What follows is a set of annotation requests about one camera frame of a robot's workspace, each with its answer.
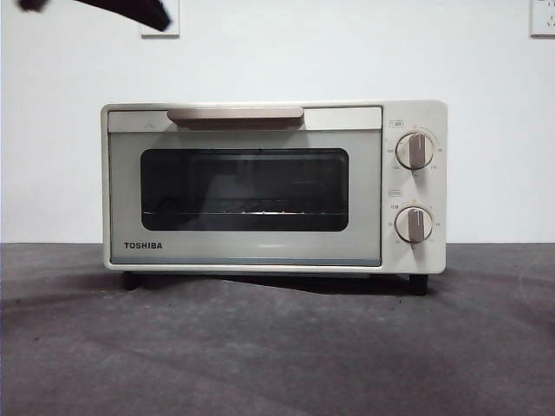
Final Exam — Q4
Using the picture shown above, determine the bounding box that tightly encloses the oven door with beige handle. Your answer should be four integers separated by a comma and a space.
107, 105, 383, 268

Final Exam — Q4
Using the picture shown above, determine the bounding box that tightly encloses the cream toaster oven body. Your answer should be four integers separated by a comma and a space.
99, 98, 448, 296

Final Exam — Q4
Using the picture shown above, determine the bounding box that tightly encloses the cream temperature knob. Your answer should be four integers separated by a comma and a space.
396, 132, 436, 171

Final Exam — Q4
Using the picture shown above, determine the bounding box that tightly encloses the cream timer knob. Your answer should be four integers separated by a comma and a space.
395, 205, 434, 244

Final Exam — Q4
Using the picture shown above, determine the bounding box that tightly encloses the white wall socket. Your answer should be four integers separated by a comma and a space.
139, 0, 181, 39
529, 0, 555, 38

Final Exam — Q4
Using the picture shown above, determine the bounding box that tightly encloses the metal wire oven rack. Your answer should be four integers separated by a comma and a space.
142, 197, 348, 218

